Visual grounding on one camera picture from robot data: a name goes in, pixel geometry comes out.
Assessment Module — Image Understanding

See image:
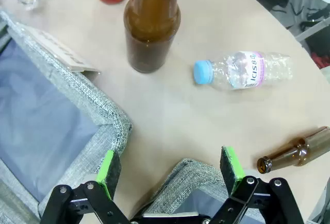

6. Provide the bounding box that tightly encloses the grey fabric basket labelled Can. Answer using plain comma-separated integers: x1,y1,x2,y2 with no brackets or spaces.
143,158,266,224

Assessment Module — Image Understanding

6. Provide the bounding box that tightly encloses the white paper card on basket rim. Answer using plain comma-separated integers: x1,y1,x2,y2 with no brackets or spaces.
22,25,102,74

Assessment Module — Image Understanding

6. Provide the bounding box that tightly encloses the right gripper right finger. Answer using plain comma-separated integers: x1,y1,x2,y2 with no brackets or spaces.
211,146,305,224

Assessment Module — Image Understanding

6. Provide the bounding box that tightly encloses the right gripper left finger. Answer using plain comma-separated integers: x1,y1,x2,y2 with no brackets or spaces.
40,149,129,224

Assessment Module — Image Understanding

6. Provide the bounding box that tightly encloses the brown glass bottle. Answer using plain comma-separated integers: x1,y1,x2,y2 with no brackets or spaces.
123,0,182,74
256,126,330,175

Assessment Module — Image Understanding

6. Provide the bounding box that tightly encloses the grey fabric basket labelled Plastic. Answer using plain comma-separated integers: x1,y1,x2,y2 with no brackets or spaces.
0,9,133,220

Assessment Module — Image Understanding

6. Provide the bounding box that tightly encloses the small blue-capped plastic bottle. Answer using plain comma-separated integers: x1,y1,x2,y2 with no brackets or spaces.
193,50,294,91

